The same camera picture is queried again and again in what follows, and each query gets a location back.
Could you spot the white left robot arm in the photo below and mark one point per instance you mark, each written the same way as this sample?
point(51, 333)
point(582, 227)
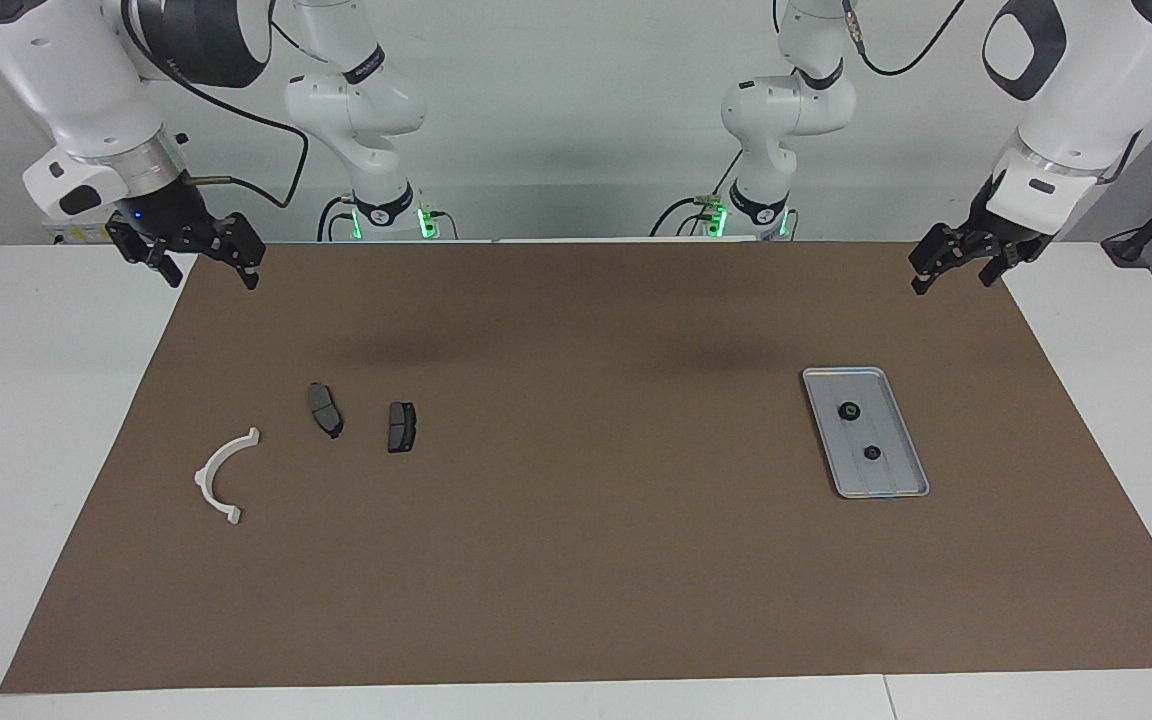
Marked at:
point(1086, 90)

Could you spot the white power box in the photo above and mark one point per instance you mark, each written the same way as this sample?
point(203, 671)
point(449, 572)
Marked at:
point(86, 234)

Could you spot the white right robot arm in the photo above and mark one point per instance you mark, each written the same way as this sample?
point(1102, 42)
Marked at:
point(66, 80)

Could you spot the large black bearing gear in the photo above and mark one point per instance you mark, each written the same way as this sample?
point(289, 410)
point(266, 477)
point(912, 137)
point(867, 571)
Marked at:
point(848, 411)

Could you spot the silver metal tray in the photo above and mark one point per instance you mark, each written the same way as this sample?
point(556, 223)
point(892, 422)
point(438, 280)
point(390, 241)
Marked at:
point(891, 482)

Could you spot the dark grey curved brake pad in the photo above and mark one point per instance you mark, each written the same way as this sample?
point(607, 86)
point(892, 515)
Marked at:
point(324, 408)

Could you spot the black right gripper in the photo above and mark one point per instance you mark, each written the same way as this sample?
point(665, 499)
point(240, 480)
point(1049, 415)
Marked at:
point(176, 225)

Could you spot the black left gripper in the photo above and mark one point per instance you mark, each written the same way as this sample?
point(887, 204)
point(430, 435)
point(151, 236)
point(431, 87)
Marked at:
point(1001, 240)

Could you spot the brown table mat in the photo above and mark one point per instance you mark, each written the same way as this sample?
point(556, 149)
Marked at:
point(576, 560)

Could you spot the dark grey squarish brake pad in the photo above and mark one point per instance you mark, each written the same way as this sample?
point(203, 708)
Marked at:
point(401, 426)

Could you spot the white curved plastic bracket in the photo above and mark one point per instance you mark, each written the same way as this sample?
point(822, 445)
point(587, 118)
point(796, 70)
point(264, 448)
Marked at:
point(202, 480)

